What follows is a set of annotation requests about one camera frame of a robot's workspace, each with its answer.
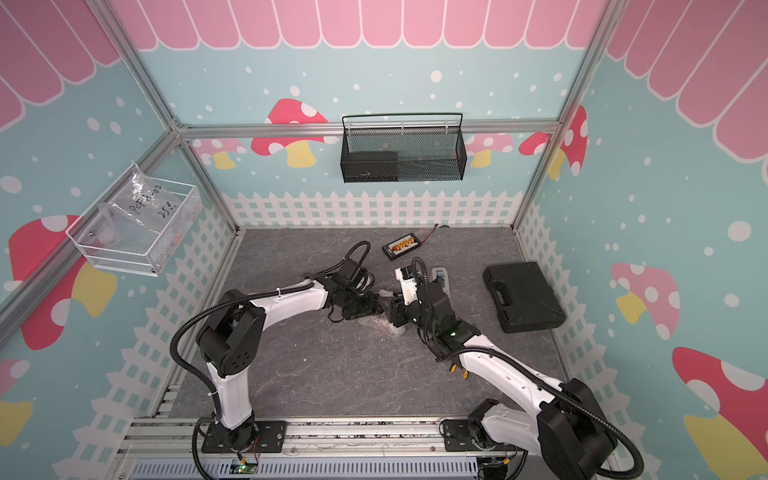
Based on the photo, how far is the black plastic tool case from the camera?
91 cm

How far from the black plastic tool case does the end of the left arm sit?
41cm

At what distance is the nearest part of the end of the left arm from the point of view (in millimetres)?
769
